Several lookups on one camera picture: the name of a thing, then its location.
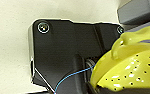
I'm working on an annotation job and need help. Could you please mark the green bowl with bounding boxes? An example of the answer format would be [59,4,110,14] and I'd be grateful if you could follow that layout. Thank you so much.
[90,25,150,93]

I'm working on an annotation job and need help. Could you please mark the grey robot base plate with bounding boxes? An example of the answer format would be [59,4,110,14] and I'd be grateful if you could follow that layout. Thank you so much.
[27,18,126,94]

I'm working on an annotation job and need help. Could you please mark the thin blue cable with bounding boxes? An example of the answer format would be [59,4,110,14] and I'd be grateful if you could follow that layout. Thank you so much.
[53,65,95,94]

